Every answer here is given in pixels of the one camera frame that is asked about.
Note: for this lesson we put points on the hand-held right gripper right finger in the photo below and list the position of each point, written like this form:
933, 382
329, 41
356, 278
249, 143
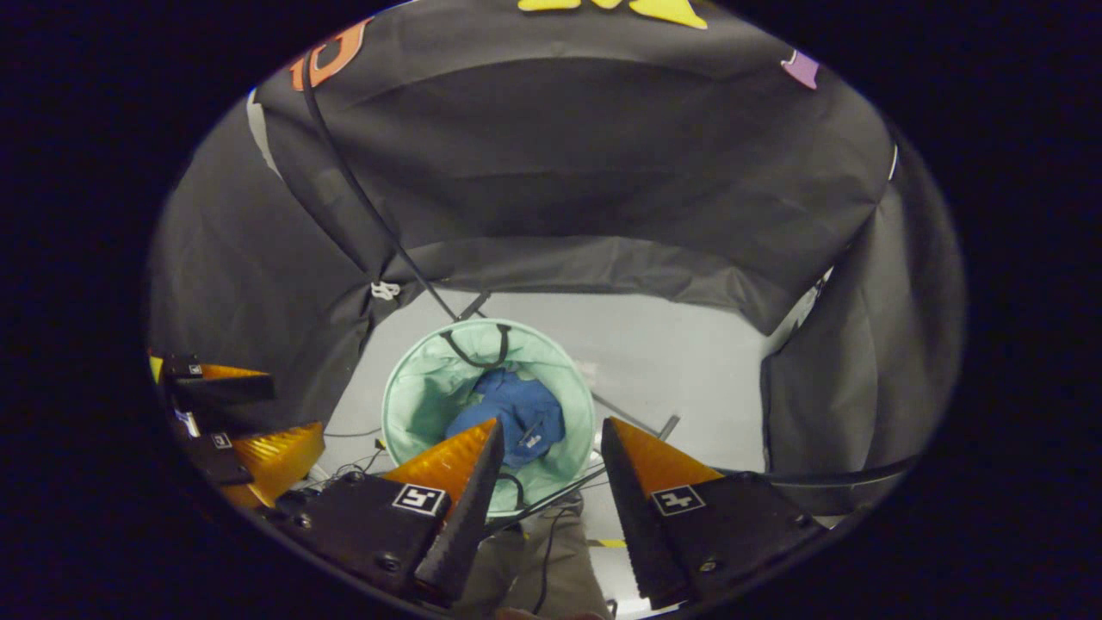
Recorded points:
633, 525

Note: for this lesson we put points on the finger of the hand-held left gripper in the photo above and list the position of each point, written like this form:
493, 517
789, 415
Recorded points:
275, 456
219, 387

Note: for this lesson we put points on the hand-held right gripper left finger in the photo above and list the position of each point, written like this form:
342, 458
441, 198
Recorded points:
469, 517

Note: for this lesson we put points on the green mesh laundry hamper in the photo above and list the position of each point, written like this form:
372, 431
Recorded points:
422, 405

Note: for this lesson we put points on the black metal clothes rack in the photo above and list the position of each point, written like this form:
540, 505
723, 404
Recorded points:
809, 480

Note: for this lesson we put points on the person's khaki trouser leg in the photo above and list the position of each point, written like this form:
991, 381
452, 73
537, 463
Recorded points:
499, 568

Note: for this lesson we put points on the white plastic clip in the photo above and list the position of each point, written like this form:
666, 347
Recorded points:
385, 290

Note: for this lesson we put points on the black backdrop cloth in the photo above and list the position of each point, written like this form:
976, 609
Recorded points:
560, 172

